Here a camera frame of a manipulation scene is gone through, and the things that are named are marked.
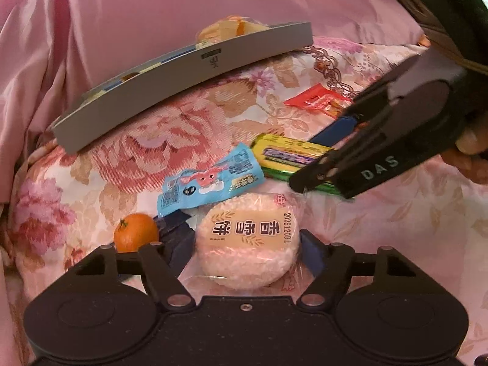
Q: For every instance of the grey cardboard box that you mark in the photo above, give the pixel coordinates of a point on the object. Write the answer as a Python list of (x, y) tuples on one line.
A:
[(190, 72)]

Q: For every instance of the person's right hand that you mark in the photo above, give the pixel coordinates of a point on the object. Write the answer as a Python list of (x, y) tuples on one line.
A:
[(471, 160)]

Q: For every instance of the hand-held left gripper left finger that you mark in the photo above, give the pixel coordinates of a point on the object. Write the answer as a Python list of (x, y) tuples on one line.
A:
[(183, 253)]

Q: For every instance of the floral bed sheet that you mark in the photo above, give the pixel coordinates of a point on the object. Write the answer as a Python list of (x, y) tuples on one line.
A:
[(152, 141)]

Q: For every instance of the light blue snack packet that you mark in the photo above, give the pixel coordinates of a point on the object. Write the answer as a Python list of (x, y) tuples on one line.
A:
[(206, 183)]

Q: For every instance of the green and yellow packet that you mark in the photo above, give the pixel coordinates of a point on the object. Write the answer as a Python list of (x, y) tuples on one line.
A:
[(274, 152)]

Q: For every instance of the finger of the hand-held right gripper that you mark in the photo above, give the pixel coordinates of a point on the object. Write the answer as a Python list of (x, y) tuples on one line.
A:
[(335, 131), (320, 173)]

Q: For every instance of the mandarin orange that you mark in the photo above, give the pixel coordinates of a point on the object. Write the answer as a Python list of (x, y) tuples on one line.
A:
[(133, 232)]

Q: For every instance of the round rice cracker packet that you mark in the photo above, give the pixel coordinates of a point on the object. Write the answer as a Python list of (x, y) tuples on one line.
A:
[(244, 244)]

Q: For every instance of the long dark blue packet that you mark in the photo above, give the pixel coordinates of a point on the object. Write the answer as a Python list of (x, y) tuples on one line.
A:
[(171, 225)]

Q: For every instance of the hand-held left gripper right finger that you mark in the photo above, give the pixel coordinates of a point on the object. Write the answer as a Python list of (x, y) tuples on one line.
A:
[(314, 253)]

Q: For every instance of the orange bread packet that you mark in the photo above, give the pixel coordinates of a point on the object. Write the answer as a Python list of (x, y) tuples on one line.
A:
[(228, 28)]

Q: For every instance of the red snack packet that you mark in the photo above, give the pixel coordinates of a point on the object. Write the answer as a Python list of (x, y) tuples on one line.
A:
[(312, 99)]

